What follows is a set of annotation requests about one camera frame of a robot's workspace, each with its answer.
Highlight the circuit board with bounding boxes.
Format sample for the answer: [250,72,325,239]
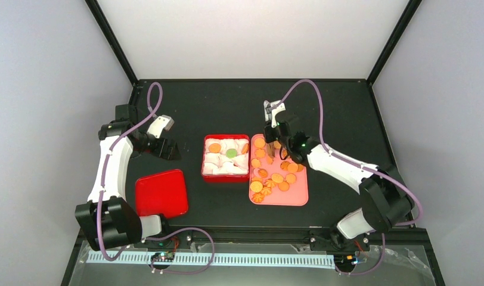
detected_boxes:
[150,251,175,265]
[334,255,367,265]

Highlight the orange round sandwich cookie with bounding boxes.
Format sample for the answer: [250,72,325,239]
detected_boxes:
[208,143,222,153]

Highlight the left circuit board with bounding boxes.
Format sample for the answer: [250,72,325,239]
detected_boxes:
[150,251,175,265]

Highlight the green sandwich cookie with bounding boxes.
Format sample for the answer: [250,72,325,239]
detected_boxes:
[225,148,238,158]

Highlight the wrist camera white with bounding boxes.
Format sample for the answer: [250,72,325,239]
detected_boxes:
[263,100,286,128]
[147,115,175,138]

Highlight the red tin lid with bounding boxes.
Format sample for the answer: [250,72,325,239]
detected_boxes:
[135,169,189,219]

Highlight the red cookie tin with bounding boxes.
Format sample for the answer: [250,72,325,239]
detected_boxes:
[201,134,250,183]

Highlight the pink tray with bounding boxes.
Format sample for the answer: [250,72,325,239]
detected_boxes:
[249,134,309,207]

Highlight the white paper cookie liners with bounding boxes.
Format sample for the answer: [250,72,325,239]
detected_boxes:
[202,138,249,176]

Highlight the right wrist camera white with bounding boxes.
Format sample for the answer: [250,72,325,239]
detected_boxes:
[263,100,286,128]

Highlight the white slotted cable duct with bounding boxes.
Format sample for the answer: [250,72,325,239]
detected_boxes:
[86,250,336,270]

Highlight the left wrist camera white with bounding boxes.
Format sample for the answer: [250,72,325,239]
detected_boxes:
[147,115,175,138]

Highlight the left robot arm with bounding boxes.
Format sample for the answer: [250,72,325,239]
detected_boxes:
[75,104,180,251]

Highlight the orange swirl cookie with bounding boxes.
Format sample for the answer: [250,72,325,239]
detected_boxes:
[260,186,272,196]
[252,192,266,204]

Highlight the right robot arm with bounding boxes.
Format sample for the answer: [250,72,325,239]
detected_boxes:
[263,111,415,250]

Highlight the right circuit board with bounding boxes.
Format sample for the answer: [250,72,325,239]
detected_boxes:
[334,255,367,265]

